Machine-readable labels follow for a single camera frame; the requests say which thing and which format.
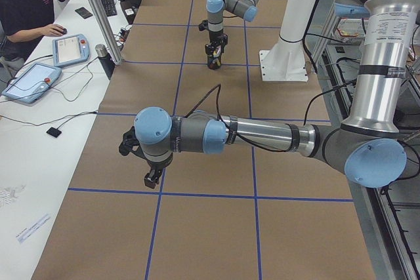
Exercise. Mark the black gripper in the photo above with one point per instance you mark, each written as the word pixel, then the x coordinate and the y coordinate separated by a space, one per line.
pixel 217 37
pixel 159 163

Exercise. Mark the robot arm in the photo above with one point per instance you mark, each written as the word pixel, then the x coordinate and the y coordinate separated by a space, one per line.
pixel 364 148
pixel 246 9

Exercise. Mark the black mesh pen cup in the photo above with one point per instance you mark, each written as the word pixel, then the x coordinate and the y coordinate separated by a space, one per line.
pixel 214 61

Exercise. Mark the small black puck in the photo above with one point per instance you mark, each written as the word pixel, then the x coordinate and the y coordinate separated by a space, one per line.
pixel 54 132

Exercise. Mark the dark water bottle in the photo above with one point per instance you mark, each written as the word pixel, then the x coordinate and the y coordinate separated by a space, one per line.
pixel 105 60

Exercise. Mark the black keyboard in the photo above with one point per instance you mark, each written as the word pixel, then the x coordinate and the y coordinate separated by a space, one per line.
pixel 109 7

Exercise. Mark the black smartphone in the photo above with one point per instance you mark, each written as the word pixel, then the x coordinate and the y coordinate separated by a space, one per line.
pixel 83 12

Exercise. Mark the upper blue teach pendant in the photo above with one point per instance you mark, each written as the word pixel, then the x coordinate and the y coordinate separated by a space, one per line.
pixel 70 50

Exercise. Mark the blue teach pendant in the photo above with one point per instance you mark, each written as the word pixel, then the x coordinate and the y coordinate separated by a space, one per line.
pixel 33 83
pixel 70 50

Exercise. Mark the lower blue teach pendant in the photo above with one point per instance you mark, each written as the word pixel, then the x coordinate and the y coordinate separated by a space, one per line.
pixel 33 83

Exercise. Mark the person in black shirt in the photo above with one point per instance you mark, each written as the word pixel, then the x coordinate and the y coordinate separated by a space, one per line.
pixel 25 23

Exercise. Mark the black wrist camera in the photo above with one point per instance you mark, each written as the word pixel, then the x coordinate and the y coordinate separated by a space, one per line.
pixel 130 144
pixel 203 25

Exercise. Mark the white pedestal column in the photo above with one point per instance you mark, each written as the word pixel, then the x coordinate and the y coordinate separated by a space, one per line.
pixel 285 61

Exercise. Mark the aluminium frame post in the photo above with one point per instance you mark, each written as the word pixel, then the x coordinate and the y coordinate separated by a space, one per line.
pixel 106 30

